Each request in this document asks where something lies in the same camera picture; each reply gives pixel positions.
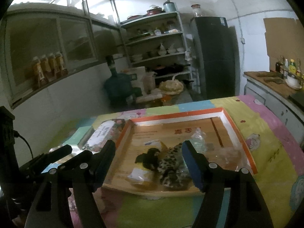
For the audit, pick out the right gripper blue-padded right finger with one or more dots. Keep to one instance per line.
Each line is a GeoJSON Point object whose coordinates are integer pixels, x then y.
{"type": "Point", "coordinates": [214, 182]}

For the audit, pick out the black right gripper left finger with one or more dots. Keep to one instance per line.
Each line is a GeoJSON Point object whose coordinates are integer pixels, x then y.
{"type": "Point", "coordinates": [90, 176]}

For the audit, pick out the brown item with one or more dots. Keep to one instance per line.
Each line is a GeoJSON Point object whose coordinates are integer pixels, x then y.
{"type": "Point", "coordinates": [228, 158]}

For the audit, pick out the leopard print soft pouch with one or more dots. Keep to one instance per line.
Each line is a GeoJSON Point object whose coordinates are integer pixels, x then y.
{"type": "Point", "coordinates": [173, 171]}

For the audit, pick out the floral tissue pack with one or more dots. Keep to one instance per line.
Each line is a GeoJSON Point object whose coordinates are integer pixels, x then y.
{"type": "Point", "coordinates": [109, 130]}

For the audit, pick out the orange rimmed cardboard tray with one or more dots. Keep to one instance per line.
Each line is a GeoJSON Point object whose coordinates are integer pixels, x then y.
{"type": "Point", "coordinates": [171, 129]}

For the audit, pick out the white yellow snack packet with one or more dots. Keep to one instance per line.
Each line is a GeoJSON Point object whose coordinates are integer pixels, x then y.
{"type": "Point", "coordinates": [147, 163]}

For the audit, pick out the colourful cartoon table cloth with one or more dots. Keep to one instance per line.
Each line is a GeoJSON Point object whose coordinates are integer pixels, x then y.
{"type": "Point", "coordinates": [278, 157]}

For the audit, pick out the beige sack on floor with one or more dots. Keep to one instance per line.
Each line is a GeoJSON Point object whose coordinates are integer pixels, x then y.
{"type": "Point", "coordinates": [171, 87]}

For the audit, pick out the wooden side counter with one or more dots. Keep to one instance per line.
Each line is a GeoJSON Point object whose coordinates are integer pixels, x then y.
{"type": "Point", "coordinates": [274, 93]}

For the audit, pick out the brown sauce bottle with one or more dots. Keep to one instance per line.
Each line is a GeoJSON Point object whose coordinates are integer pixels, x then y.
{"type": "Point", "coordinates": [61, 64]}
{"type": "Point", "coordinates": [41, 78]}
{"type": "Point", "coordinates": [54, 65]}
{"type": "Point", "coordinates": [47, 68]}

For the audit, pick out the white paper bag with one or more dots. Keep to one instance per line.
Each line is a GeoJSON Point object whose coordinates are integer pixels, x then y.
{"type": "Point", "coordinates": [136, 75]}

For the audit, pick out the white bowl on counter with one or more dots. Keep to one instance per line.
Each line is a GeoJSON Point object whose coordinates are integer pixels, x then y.
{"type": "Point", "coordinates": [293, 82]}

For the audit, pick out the black refrigerator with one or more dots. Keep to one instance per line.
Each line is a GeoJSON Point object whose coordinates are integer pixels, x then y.
{"type": "Point", "coordinates": [215, 57]}

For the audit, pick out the yellow-green condiment bottle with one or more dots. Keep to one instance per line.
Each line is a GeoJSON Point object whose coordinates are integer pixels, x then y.
{"type": "Point", "coordinates": [292, 66]}

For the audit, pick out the metal storage shelf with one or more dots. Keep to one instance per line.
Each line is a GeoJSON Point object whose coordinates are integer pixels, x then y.
{"type": "Point", "coordinates": [158, 43]}

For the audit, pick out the glass jar on fridge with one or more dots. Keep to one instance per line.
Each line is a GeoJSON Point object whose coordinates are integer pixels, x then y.
{"type": "Point", "coordinates": [196, 9]}

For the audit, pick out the pale enamel pot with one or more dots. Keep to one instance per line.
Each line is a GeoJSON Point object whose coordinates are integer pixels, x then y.
{"type": "Point", "coordinates": [169, 6]}

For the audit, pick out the red lidded pot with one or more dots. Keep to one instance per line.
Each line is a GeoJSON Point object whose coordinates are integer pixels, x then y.
{"type": "Point", "coordinates": [153, 9]}

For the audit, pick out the wall window cabinet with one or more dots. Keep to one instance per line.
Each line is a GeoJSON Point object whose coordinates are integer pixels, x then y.
{"type": "Point", "coordinates": [28, 32]}

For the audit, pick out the cardboard sheet on wall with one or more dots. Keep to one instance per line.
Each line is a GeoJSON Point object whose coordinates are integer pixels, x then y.
{"type": "Point", "coordinates": [284, 37]}

